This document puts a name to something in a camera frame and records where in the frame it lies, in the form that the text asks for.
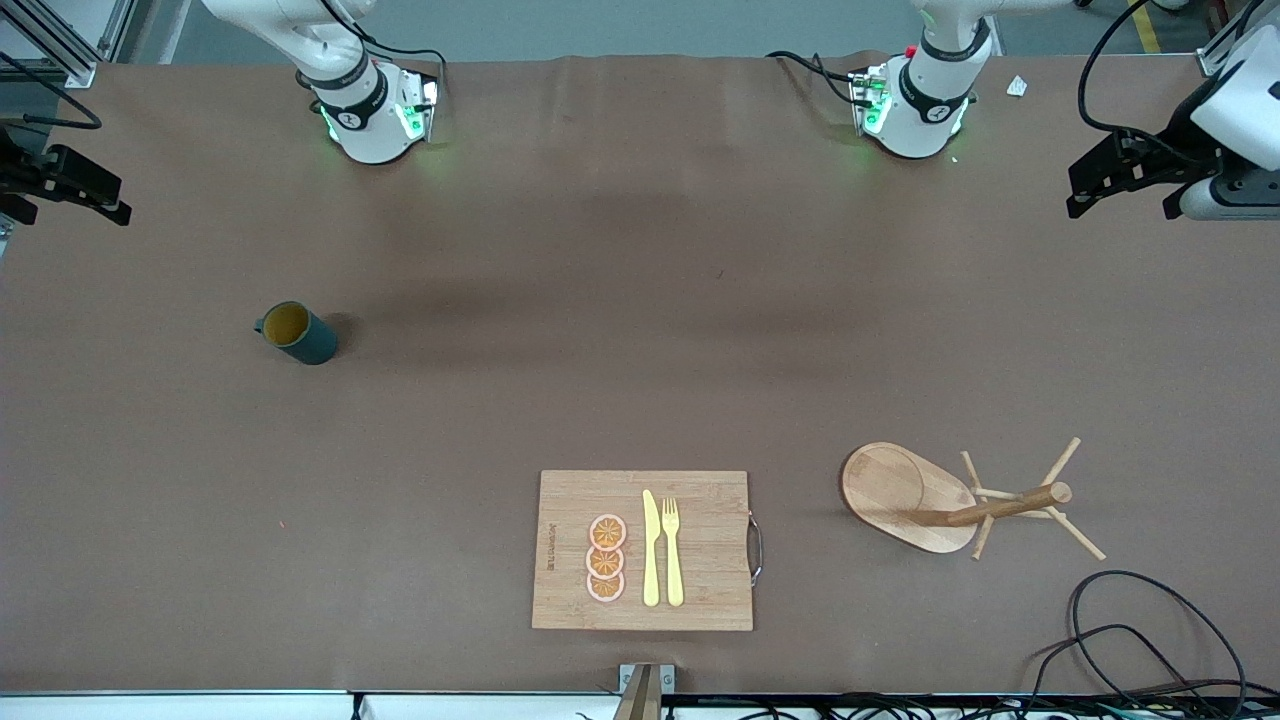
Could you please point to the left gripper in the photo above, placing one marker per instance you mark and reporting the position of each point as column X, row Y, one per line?
column 1172, row 139

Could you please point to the teal cup yellow inside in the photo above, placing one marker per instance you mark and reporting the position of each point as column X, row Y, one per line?
column 315, row 345

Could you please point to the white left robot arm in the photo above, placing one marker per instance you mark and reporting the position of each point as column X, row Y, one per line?
column 925, row 130

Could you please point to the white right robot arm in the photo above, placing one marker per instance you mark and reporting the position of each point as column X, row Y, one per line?
column 370, row 130

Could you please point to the wooden cup rack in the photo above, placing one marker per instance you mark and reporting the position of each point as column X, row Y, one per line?
column 890, row 490

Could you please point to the white paper scrap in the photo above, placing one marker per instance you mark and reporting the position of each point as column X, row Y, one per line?
column 1017, row 87

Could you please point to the brown table cover mat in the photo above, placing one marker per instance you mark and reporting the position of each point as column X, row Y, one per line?
column 600, row 300

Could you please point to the white table edge strip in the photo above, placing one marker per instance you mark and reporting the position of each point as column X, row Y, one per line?
column 200, row 706

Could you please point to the bamboo cutting board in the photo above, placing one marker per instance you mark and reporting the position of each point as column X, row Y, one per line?
column 710, row 560

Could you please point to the yellow plastic fork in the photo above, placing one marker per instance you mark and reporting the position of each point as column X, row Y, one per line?
column 674, row 570

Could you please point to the yellow plastic knife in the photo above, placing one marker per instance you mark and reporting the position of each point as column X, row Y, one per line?
column 651, row 560

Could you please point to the toy orange slice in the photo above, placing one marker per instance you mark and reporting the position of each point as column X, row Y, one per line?
column 607, row 530

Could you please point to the aluminium frame profile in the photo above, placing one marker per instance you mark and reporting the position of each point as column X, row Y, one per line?
column 1215, row 60
column 80, row 70

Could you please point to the metal bracket with brown post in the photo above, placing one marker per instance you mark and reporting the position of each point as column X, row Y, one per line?
column 630, row 675

